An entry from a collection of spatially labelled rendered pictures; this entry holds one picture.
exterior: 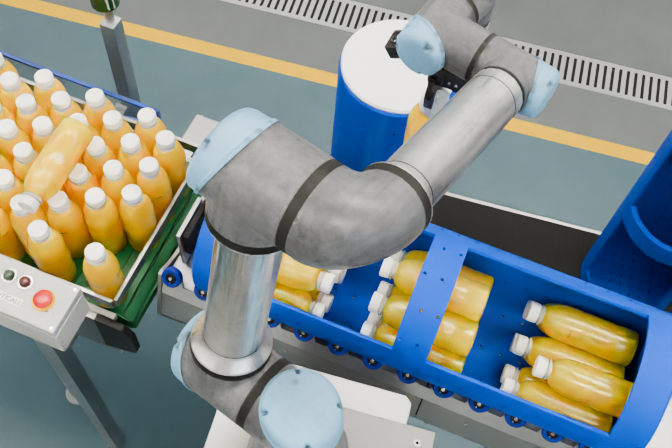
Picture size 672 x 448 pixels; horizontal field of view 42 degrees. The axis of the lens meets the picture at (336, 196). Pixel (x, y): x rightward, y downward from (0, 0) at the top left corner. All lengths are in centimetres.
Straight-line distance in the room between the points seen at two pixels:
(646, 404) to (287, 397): 66
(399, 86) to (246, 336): 99
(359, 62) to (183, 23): 157
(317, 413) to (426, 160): 42
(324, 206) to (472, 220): 202
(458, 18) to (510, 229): 174
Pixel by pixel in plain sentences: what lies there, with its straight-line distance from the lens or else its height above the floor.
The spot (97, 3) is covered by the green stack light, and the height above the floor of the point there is 119.
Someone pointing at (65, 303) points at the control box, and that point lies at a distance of 171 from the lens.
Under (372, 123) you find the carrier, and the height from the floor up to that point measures 97.
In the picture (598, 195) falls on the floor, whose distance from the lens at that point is 324.
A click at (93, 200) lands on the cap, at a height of 110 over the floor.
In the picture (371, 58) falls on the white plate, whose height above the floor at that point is 104.
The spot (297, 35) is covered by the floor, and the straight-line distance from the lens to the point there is 346.
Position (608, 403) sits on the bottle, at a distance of 166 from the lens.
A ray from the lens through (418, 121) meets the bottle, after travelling 155.
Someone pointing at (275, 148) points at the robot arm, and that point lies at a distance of 92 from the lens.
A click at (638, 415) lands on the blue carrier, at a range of 161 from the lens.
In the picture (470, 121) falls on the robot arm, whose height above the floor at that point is 178.
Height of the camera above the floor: 262
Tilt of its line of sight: 60 degrees down
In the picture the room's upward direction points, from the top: 6 degrees clockwise
